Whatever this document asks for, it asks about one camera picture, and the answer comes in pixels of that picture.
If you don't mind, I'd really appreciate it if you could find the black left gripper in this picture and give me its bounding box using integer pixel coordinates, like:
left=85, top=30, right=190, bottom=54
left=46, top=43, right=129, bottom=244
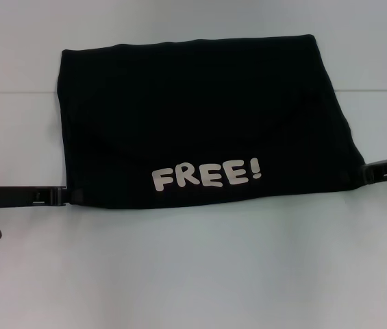
left=0, top=185, right=85, bottom=209

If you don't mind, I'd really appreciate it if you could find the black t-shirt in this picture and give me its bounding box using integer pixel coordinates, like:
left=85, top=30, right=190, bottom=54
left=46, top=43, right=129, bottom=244
left=55, top=33, right=367, bottom=211

